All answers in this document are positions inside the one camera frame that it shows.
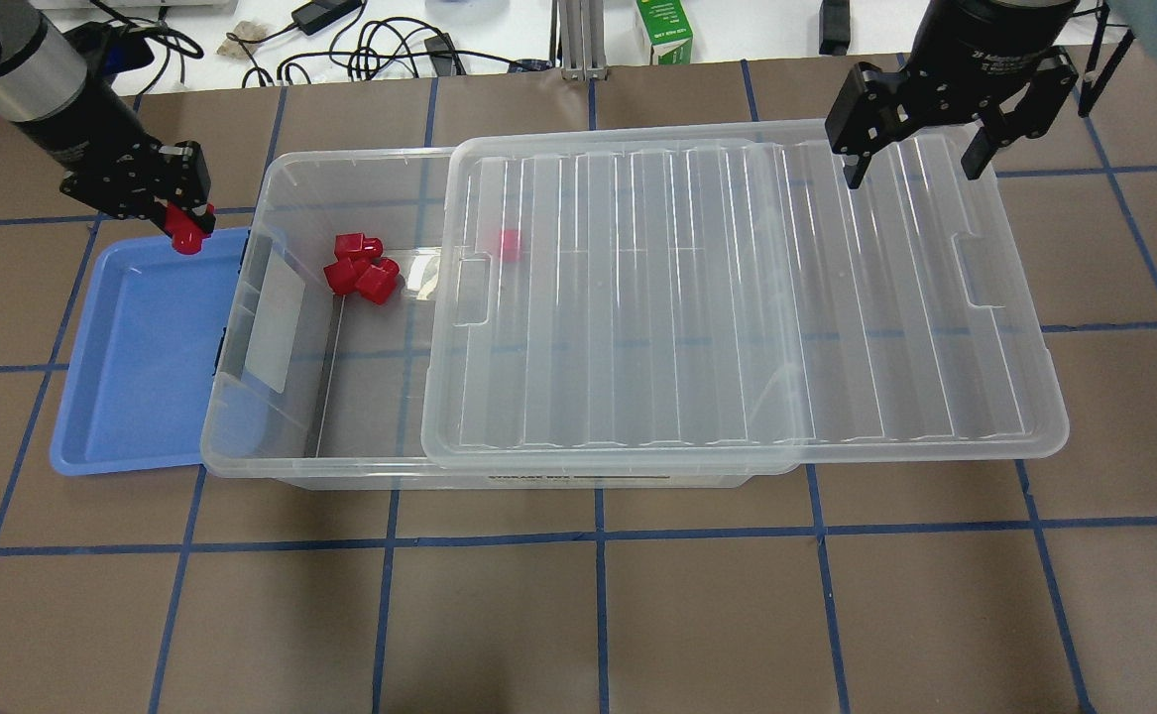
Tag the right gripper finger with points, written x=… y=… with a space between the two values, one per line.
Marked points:
x=861 y=120
x=1038 y=106

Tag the green white carton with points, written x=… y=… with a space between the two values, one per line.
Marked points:
x=664 y=32

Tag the red block in box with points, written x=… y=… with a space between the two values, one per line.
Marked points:
x=357 y=246
x=342 y=276
x=378 y=280

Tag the red block carried to tray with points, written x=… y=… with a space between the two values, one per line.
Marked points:
x=189 y=228

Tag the aluminium frame post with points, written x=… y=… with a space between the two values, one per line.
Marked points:
x=578 y=39

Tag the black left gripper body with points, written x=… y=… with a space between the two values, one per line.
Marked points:
x=82 y=131

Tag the black power adapter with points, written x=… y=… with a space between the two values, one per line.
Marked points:
x=312 y=17

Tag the red block under lid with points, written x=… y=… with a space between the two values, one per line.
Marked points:
x=509 y=246

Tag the blue plastic tray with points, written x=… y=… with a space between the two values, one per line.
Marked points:
x=139 y=378

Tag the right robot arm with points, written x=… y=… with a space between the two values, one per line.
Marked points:
x=1140 y=19

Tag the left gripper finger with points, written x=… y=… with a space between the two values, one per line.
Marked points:
x=182 y=178

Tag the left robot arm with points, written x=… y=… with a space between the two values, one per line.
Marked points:
x=60 y=101

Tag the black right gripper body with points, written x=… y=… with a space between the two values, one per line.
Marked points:
x=975 y=40

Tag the clear plastic storage box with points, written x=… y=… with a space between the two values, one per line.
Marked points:
x=340 y=377

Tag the clear plastic box lid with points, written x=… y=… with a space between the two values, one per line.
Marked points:
x=917 y=336

